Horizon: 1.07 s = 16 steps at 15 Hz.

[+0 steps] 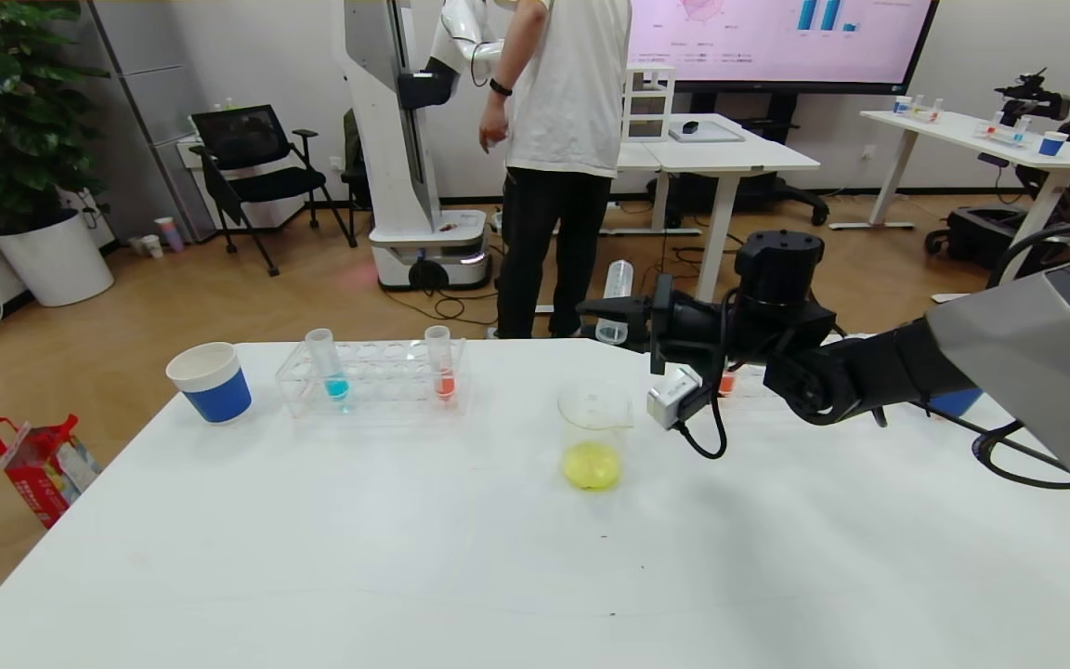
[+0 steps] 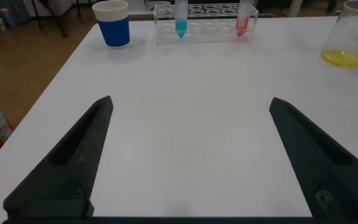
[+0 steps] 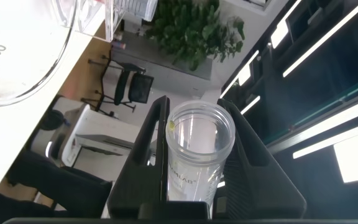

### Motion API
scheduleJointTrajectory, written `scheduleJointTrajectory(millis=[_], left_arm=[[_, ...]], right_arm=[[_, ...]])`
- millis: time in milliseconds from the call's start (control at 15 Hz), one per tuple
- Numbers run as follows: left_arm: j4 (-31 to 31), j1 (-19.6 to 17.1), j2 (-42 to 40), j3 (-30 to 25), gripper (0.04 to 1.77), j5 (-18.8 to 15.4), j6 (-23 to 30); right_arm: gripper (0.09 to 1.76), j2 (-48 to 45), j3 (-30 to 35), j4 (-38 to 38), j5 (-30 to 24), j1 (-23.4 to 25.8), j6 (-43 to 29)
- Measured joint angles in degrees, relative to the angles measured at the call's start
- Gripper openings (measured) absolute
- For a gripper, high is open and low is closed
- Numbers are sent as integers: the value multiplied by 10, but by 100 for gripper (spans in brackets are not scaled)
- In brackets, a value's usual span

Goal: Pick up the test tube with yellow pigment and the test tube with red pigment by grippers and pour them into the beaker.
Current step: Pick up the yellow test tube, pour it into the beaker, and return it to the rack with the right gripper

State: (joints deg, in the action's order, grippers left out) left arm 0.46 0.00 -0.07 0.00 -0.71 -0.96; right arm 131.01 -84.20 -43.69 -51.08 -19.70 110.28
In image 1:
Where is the white drawer organizer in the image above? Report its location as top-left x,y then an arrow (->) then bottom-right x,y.
626,65 -> 676,142

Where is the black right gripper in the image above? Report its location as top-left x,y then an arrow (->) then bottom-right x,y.
575,272 -> 724,375

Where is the black office chair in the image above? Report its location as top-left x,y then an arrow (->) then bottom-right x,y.
189,104 -> 359,278

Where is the long white desk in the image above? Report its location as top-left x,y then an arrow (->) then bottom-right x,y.
829,110 -> 1070,304

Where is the blue pigment test tube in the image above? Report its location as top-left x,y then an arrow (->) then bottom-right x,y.
305,329 -> 351,410

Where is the clear glass beaker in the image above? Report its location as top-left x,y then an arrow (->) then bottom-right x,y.
557,376 -> 634,492

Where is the white plant pot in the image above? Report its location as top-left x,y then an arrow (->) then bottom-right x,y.
0,209 -> 116,308

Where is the person in white shirt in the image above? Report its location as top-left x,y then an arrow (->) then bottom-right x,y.
479,0 -> 633,340

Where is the green potted plant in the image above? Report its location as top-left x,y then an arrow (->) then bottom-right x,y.
0,0 -> 111,235

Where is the grey flat tray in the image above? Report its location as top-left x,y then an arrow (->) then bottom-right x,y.
668,121 -> 746,143

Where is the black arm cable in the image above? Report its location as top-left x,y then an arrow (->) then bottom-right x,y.
972,420 -> 1070,491

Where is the yellow pigment test tube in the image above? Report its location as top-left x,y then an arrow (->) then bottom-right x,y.
594,260 -> 636,346

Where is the blue white paper cup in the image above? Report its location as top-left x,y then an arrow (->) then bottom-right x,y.
165,342 -> 253,426
927,388 -> 985,419

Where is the clear acrylic tube rack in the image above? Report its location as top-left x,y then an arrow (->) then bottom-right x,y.
275,337 -> 471,419
716,333 -> 875,412

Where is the grey cabinet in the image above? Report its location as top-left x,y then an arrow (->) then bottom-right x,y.
89,0 -> 220,244

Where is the red gift bag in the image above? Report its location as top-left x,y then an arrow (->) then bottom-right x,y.
0,414 -> 101,529

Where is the tall white robot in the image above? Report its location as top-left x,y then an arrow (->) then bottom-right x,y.
342,0 -> 536,292

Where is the wall display screen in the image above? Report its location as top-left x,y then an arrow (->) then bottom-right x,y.
628,0 -> 940,94

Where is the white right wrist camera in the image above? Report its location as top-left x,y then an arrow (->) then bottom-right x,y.
646,365 -> 714,431

